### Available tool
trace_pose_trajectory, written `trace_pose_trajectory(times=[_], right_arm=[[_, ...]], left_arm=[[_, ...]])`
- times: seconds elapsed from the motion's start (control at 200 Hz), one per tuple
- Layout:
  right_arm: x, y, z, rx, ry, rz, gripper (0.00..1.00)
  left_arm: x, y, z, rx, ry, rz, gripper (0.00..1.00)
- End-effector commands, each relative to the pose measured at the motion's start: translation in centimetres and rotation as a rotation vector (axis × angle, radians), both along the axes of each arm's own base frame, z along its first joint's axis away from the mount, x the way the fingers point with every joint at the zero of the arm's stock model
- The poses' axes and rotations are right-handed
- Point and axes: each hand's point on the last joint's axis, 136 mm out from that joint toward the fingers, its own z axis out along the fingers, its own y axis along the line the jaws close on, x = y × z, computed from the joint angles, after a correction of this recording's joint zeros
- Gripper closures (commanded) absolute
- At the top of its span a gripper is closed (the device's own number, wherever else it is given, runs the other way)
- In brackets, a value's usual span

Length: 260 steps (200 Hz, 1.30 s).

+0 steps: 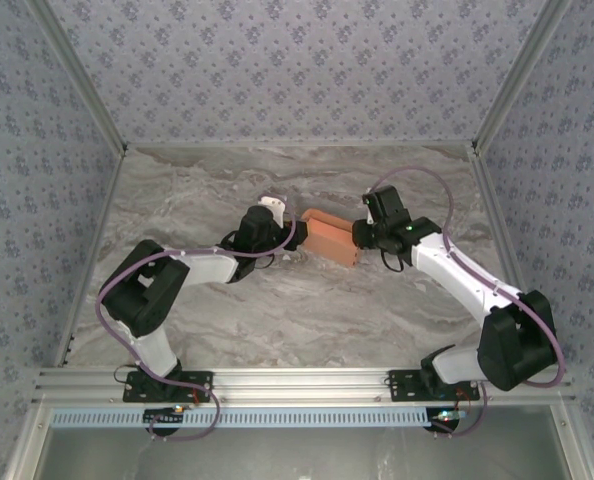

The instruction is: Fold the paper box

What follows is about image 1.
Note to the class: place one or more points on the orange paper box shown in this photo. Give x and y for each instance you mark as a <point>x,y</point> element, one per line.
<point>327,242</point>

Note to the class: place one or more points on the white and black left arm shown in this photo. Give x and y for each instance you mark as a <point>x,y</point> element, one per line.
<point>152,350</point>

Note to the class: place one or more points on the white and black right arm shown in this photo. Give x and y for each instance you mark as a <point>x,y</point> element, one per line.
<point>457,270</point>

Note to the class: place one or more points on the black controller board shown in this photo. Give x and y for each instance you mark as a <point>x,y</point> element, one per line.
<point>444,425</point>
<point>164,417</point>

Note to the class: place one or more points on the grey metal lower panel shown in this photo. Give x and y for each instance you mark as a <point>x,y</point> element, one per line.
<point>302,455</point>

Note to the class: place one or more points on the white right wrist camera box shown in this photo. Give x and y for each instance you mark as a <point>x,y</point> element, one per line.
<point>369,219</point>

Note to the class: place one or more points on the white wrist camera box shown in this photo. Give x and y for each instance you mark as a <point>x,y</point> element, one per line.
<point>272,207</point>
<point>369,219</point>

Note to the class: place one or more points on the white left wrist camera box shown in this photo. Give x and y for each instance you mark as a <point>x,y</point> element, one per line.
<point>272,207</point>

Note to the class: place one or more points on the aluminium side rail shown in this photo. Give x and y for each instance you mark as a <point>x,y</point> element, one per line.
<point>507,225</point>
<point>97,225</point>

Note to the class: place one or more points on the aluminium front frame rail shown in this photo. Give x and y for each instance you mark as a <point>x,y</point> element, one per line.
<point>302,382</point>

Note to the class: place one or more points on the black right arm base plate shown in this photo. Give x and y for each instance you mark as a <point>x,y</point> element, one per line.
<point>407,387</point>

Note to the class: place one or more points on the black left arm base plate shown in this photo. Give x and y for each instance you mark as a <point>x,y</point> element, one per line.
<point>197,387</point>

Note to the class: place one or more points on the aluminium frame post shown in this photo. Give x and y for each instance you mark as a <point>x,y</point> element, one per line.
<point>77,75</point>
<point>522,75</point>

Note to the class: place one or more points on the aluminium frame leg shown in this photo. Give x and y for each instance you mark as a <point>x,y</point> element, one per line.
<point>29,445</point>
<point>574,445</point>

